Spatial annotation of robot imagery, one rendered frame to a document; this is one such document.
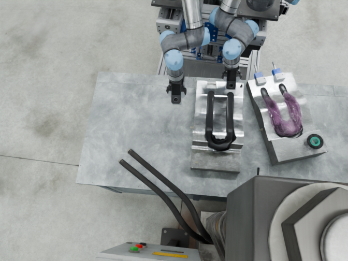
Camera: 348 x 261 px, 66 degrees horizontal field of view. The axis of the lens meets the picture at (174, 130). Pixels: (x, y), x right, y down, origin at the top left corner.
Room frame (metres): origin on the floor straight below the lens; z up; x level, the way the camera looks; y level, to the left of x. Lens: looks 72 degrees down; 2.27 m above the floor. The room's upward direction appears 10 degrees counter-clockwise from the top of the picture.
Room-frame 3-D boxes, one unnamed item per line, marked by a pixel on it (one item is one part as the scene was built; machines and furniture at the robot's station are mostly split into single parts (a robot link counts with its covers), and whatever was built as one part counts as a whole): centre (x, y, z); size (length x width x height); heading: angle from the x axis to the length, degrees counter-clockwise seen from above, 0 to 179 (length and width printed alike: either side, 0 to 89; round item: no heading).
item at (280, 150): (0.45, -0.61, 0.86); 0.50 x 0.26 x 0.11; 2
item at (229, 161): (0.46, -0.24, 0.87); 0.50 x 0.26 x 0.14; 165
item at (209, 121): (0.47, -0.26, 0.92); 0.35 x 0.16 x 0.09; 165
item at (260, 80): (0.72, -0.54, 0.86); 0.13 x 0.05 x 0.05; 2
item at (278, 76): (0.72, -0.65, 0.86); 0.13 x 0.05 x 0.05; 2
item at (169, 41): (0.75, -0.06, 1.25); 0.11 x 0.11 x 0.08; 5
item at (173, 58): (0.65, -0.05, 1.25); 0.09 x 0.08 x 0.11; 5
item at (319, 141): (0.26, -0.68, 0.93); 0.08 x 0.08 x 0.04
